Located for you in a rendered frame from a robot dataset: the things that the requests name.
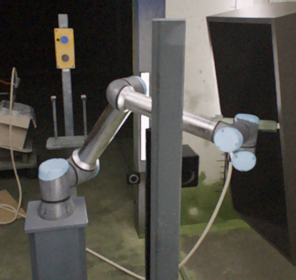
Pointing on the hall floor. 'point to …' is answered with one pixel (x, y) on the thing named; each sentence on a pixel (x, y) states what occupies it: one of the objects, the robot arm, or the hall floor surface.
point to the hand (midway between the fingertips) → (234, 129)
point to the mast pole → (166, 145)
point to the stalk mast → (67, 103)
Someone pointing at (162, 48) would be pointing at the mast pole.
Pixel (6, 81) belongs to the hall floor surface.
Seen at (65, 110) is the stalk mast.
